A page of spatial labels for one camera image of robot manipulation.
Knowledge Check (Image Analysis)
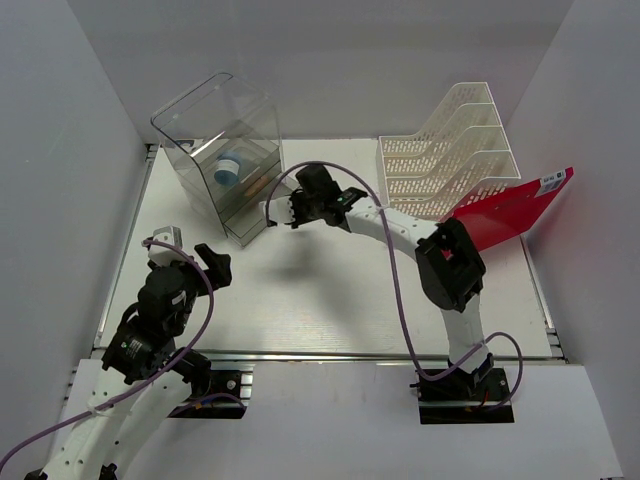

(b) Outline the blue white small jar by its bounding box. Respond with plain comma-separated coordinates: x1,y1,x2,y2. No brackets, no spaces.
214,151,242,187

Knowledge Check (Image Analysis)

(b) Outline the purple cable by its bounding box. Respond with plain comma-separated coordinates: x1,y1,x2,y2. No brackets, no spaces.
0,238,247,469
263,160,524,412

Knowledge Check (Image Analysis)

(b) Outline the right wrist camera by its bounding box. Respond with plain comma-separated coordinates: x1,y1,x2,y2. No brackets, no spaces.
260,196,295,227

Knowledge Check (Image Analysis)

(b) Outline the cream plastic file rack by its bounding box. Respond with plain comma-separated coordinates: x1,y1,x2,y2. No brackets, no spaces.
377,82,521,221

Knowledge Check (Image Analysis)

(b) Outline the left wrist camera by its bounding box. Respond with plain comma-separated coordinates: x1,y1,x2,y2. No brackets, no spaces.
147,226,183,267

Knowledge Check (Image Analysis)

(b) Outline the clear acrylic drawer organizer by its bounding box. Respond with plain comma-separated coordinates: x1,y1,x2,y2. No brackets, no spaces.
150,72,284,247

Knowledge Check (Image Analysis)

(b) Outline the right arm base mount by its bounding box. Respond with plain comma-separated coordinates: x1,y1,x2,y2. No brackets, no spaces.
410,368,515,425

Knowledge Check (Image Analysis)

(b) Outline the red plastic folder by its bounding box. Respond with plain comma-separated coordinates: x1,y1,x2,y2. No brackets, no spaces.
443,167,574,251

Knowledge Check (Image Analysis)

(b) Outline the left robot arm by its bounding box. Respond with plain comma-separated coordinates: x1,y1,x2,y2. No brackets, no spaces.
26,234,233,479

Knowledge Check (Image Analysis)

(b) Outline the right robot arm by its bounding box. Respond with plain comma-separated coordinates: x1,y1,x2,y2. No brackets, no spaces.
265,162,493,399

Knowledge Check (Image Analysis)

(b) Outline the orange highlighter pen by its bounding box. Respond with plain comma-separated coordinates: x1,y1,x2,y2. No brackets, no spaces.
244,175,271,197

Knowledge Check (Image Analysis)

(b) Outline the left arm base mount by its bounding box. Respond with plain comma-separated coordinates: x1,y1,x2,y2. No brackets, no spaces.
169,350,248,420

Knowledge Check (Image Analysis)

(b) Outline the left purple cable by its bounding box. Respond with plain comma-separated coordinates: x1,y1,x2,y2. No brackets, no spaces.
0,238,247,469

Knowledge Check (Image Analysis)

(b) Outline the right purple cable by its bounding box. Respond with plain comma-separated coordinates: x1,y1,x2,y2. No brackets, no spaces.
263,160,524,412

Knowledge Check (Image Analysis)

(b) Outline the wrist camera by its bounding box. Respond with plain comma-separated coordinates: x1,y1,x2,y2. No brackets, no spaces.
260,196,295,227
147,226,183,267

